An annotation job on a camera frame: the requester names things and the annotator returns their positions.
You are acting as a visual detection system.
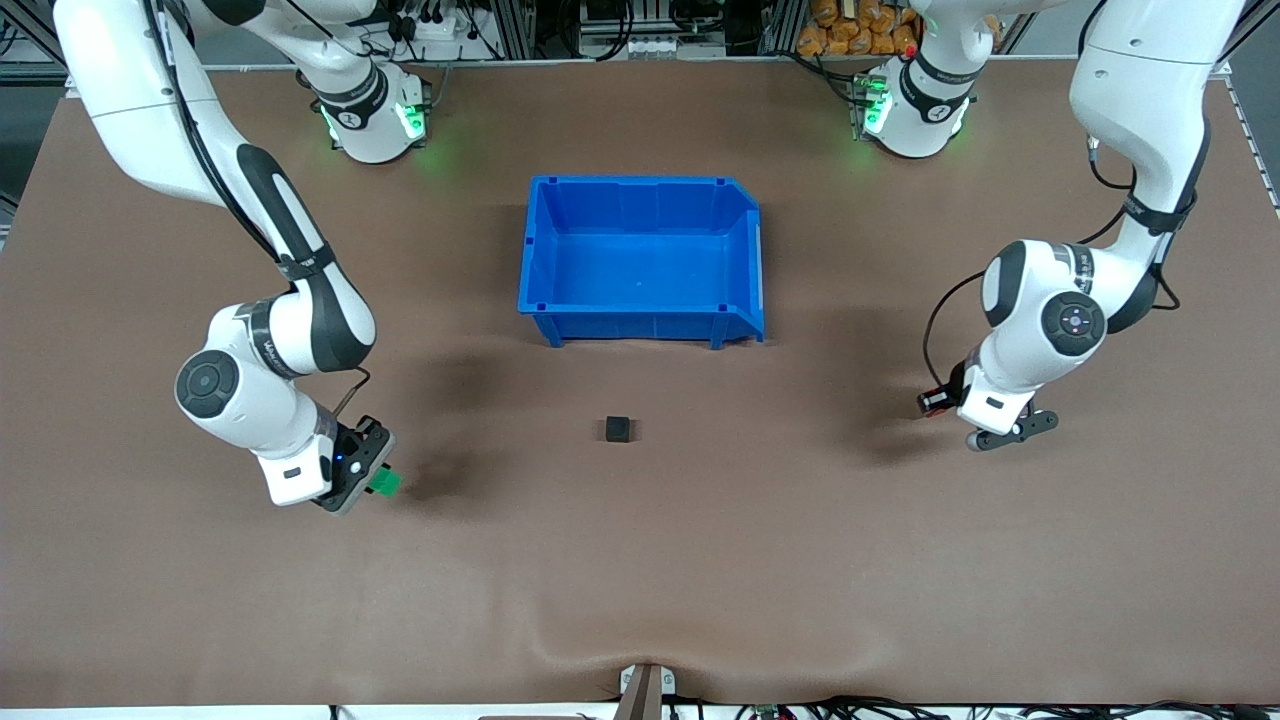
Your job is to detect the blue plastic storage bin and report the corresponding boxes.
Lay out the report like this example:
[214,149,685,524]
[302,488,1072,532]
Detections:
[517,176,767,350]

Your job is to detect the metal table clamp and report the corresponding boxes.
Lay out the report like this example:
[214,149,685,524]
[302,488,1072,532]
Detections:
[619,663,677,720]

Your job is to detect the orange packaged items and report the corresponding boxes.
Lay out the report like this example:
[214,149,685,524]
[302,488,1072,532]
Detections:
[797,0,923,58]

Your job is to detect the white power strip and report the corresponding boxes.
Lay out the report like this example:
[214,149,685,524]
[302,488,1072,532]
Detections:
[395,5,486,43]

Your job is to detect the white terminal strip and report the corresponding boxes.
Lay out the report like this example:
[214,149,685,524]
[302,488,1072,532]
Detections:
[580,35,716,59]

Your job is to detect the black cable bundle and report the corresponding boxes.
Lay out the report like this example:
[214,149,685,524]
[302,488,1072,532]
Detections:
[735,697,1280,720]

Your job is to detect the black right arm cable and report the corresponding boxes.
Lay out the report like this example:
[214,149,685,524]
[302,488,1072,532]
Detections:
[140,0,373,421]

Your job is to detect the aluminium frame post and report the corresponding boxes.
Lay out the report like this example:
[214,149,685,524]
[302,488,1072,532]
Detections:
[757,0,806,56]
[487,0,536,59]

